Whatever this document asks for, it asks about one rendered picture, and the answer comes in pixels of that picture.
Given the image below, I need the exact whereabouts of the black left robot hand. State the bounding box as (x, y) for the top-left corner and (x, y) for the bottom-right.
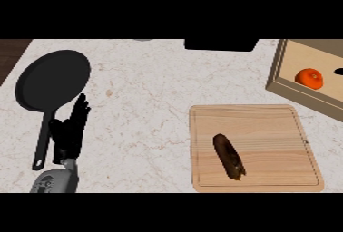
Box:
(49, 93), (93, 165)

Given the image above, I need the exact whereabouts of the wooden cutting board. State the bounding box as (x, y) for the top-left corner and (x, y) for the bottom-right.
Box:
(188, 103), (325, 193)

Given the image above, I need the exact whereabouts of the cardboard box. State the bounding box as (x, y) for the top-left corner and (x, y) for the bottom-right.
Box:
(264, 38), (343, 123)

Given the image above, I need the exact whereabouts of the black frying pan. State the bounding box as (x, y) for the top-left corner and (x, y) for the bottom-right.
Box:
(13, 49), (93, 171)

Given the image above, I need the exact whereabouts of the black appliance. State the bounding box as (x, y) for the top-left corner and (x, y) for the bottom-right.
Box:
(183, 38), (260, 53)

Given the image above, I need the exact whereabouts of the orange round fruit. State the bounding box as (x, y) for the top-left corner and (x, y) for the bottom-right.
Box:
(293, 68), (324, 91)

